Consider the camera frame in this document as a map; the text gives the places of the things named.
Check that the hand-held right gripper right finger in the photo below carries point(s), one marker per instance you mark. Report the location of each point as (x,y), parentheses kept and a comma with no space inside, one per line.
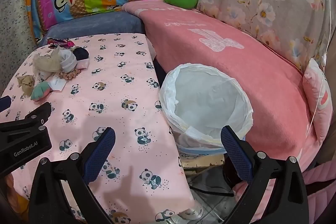
(236,155)

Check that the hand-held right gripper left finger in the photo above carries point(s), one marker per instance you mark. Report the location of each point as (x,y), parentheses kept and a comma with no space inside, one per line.
(101,153)

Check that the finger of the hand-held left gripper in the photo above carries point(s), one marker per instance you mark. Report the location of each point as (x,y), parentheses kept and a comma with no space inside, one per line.
(4,103)
(31,119)

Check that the white paper packet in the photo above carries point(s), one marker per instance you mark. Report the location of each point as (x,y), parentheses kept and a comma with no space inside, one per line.
(56,84)

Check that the bin with white plastic liner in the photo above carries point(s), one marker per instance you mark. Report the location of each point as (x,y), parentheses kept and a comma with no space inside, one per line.
(207,103)

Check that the grey sock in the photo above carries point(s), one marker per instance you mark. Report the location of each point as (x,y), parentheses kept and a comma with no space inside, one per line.
(68,61)

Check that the green and pink sock ball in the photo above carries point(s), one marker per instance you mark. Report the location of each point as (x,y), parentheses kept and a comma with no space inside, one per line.
(40,91)

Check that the small beige cloth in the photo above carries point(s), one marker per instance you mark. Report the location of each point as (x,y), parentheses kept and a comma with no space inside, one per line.
(26,83)

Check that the beige stocking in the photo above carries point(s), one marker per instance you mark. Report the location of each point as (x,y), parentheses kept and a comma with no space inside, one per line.
(46,62)

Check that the pink panda-print cloth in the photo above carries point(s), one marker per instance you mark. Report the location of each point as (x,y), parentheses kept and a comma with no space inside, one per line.
(110,87)

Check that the pale pink cloth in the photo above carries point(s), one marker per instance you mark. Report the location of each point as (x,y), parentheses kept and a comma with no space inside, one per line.
(83,64)

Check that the dark navy sock ball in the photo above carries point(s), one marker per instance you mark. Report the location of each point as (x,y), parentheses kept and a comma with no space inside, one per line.
(80,54)

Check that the magenta patterned fabric scraps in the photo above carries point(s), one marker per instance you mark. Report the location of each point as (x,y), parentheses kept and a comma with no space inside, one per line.
(60,42)

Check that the pink blanket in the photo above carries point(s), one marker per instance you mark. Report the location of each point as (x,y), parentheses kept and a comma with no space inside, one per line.
(236,69)

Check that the small pink pillow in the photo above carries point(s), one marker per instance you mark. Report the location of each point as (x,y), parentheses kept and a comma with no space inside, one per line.
(317,98)

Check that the blue cushion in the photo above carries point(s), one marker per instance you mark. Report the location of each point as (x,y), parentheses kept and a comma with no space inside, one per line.
(92,26)

